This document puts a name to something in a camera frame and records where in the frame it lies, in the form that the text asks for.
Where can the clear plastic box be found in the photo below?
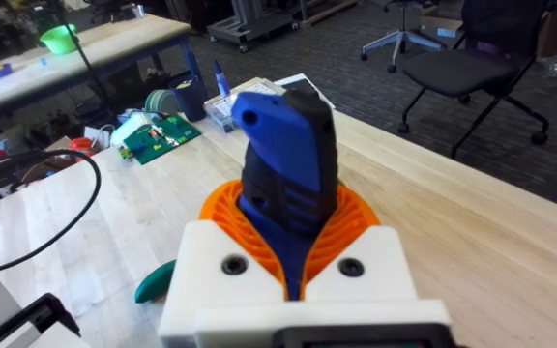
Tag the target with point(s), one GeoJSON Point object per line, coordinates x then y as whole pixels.
{"type": "Point", "coordinates": [223, 108]}

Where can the white orange right gripper left finger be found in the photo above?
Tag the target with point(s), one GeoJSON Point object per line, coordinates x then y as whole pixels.
{"type": "Point", "coordinates": [201, 270]}

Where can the white box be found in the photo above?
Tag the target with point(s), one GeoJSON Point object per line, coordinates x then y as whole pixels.
{"type": "Point", "coordinates": [131, 126]}

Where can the red round container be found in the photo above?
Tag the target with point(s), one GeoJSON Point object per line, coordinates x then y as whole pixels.
{"type": "Point", "coordinates": [82, 146]}

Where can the green tape roll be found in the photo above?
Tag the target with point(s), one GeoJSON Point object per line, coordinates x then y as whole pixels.
{"type": "Point", "coordinates": [160, 101]}

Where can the green plastic bowl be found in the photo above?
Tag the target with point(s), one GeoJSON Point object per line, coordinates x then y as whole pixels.
{"type": "Point", "coordinates": [59, 38]}

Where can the blue black electric screwdriver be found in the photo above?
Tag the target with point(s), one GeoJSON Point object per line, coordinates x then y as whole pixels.
{"type": "Point", "coordinates": [288, 159]}

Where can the black office chair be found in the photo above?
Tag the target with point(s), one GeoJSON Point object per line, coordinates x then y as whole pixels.
{"type": "Point", "coordinates": [467, 67]}

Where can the green disc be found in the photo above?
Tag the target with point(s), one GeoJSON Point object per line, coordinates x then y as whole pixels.
{"type": "Point", "coordinates": [155, 282]}

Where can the blue marker pen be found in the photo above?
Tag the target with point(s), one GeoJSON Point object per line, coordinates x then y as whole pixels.
{"type": "Point", "coordinates": [221, 79]}

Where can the green board with blocks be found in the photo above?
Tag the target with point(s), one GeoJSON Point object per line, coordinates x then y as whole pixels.
{"type": "Point", "coordinates": [162, 137]}

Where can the black bracket on grey plate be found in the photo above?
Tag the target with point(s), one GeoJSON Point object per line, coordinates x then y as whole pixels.
{"type": "Point", "coordinates": [22, 324]}

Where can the white orange right gripper right finger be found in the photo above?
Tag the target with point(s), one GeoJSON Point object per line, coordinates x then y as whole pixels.
{"type": "Point", "coordinates": [380, 263]}

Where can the dark blue cup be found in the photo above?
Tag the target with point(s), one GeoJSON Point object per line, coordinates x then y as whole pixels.
{"type": "Point", "coordinates": [190, 99]}

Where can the wooden table with blue legs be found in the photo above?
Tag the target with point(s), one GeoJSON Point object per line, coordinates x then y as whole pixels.
{"type": "Point", "coordinates": [114, 46]}

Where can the grey swivel chair base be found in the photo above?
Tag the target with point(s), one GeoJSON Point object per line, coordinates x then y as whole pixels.
{"type": "Point", "coordinates": [401, 38]}

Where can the grey wheeled cart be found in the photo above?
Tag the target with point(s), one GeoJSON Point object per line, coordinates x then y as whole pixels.
{"type": "Point", "coordinates": [254, 21]}

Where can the black tablet with white rim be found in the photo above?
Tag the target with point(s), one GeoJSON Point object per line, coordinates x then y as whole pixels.
{"type": "Point", "coordinates": [302, 87]}

